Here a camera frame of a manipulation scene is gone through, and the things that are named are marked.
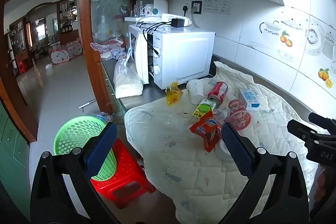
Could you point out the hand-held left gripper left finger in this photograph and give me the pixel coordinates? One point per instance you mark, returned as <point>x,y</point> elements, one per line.
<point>102,145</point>

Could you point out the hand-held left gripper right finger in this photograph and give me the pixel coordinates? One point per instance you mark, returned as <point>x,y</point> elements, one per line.
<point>236,150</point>

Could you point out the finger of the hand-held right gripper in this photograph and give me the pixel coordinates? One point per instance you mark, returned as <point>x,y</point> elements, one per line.
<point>321,120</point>
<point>299,128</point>

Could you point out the white plastic lid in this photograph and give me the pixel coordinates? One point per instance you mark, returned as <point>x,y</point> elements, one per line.
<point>223,153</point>

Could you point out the green plastic mesh basket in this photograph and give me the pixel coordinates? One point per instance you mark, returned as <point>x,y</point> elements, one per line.
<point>73,132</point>

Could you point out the red instant noodle cup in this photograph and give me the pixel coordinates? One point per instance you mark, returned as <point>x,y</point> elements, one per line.
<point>240,116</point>

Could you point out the red snack packet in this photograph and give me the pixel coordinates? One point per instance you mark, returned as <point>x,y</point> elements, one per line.
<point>207,129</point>

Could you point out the red soda can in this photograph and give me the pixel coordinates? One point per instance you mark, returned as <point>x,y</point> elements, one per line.
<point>219,90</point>

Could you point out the yellow snack wrapper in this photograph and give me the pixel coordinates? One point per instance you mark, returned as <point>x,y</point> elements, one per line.
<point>173,94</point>

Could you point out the person's right hand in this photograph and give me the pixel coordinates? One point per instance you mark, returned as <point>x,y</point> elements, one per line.
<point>320,183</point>

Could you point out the crumpled plastic bag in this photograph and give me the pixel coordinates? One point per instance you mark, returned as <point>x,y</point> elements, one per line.
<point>105,117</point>

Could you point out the red plastic stool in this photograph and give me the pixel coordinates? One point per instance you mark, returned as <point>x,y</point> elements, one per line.
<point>126,169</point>

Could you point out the crumpled clear plastic wrapper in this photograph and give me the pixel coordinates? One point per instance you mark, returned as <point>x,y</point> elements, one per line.
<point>221,114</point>

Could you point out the thin white stick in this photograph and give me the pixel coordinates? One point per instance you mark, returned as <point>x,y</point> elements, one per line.
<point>88,103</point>

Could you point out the blue and white milk carton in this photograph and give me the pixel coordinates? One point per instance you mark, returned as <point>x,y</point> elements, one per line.
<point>249,99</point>

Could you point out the white quilted cloth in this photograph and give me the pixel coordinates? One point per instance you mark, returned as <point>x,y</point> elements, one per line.
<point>183,158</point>

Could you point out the green base cabinet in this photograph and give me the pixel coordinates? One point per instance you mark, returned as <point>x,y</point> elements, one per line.
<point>111,92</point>

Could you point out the clear bag of white noodles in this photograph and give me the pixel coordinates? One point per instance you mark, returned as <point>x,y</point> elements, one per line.
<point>127,87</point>

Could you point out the white paper cup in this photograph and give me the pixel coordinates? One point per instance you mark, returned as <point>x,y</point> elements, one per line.
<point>195,90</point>

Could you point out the green door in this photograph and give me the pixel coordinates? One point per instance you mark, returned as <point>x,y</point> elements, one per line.
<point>10,158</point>

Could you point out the clear plastic bags pile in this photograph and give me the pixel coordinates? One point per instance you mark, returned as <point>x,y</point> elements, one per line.
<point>107,48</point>

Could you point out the pink polka dot play tent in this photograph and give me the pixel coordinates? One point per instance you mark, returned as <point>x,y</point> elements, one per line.
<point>65,52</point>

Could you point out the white microwave oven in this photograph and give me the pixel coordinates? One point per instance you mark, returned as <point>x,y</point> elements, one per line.
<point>183,56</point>

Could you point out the small red stool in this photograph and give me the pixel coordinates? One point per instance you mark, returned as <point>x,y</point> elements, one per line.
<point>22,67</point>

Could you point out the wooden display cabinet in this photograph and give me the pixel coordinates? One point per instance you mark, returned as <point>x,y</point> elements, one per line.
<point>68,19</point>

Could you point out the black charger adapter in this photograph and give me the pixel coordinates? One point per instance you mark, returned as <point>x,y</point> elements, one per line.
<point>178,22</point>

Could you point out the floral white mug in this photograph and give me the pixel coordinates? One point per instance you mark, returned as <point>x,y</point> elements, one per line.
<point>148,10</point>

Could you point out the white power strip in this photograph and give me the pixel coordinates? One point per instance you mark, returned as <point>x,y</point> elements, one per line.
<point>168,16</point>

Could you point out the white countertop appliance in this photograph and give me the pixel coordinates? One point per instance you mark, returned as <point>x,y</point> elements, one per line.
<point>160,3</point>

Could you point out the brown wooden door frame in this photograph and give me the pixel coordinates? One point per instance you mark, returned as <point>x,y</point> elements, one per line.
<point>85,16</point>

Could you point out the wall notice stickers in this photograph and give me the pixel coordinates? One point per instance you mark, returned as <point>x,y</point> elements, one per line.
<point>217,4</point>

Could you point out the wall socket with plug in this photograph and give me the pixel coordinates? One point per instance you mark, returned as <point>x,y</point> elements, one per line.
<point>195,7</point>

